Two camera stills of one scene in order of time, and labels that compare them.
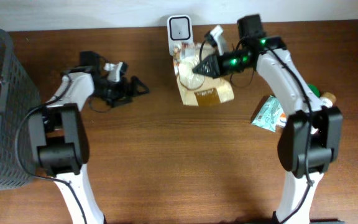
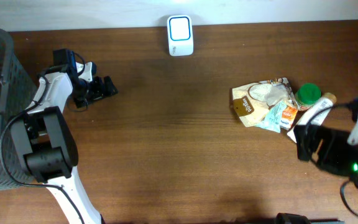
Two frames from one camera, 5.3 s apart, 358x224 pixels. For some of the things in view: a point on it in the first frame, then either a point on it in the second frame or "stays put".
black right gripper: (219, 65) -> (327, 136)
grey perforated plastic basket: (7, 93) stays put
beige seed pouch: (197, 89) -> (251, 102)
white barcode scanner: (179, 30) stays put
